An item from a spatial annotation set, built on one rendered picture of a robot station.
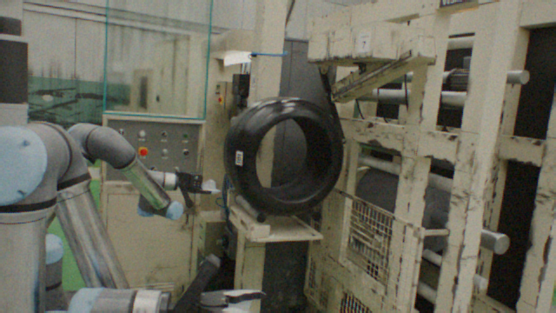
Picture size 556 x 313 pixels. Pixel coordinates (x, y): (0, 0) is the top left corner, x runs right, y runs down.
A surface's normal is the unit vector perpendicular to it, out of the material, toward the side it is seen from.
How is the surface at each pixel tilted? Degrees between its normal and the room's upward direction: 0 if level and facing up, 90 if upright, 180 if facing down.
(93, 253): 83
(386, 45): 90
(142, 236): 90
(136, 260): 90
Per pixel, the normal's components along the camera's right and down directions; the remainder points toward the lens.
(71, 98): 0.51, 0.17
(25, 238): 0.74, 0.16
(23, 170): 0.10, 0.02
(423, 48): 0.38, -0.15
